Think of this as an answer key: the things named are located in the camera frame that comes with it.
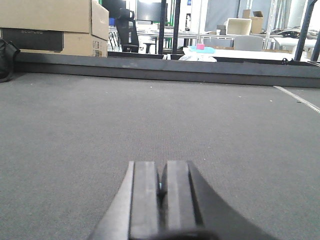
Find small brown cardboard box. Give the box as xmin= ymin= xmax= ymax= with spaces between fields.
xmin=242 ymin=9 xmax=264 ymax=34

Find light blue tray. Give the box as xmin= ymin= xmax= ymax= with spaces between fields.
xmin=188 ymin=46 xmax=216 ymax=54

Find black fabric bag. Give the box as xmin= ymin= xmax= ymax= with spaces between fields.
xmin=0 ymin=38 xmax=21 ymax=83

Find lower cardboard box black label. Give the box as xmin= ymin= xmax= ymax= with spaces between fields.
xmin=0 ymin=28 xmax=108 ymax=57

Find dark blue angled post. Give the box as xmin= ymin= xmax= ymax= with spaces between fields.
xmin=294 ymin=0 xmax=317 ymax=61

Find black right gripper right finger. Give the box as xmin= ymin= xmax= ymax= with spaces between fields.
xmin=161 ymin=160 xmax=275 ymax=240

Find dark computer monitor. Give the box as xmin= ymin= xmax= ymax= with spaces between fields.
xmin=136 ymin=0 xmax=162 ymax=22

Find white table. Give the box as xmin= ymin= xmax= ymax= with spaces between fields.
xmin=183 ymin=47 xmax=316 ymax=63

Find dark conveyor side rail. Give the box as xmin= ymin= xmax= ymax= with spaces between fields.
xmin=14 ymin=52 xmax=320 ymax=89

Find pink block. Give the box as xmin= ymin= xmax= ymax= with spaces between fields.
xmin=196 ymin=43 xmax=205 ymax=50

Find upper cardboard box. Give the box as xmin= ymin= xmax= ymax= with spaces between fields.
xmin=0 ymin=0 xmax=109 ymax=40

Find grey chair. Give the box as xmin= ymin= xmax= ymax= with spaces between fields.
xmin=233 ymin=35 xmax=263 ymax=52

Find black vertical post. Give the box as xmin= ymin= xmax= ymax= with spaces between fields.
xmin=172 ymin=0 xmax=181 ymax=54
xmin=158 ymin=0 xmax=167 ymax=55

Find black office chair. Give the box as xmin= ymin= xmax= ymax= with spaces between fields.
xmin=115 ymin=8 xmax=139 ymax=53

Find beige open box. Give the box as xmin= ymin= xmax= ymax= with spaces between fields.
xmin=225 ymin=18 xmax=252 ymax=36

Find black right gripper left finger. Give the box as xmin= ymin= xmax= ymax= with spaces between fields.
xmin=88 ymin=161 xmax=160 ymax=240

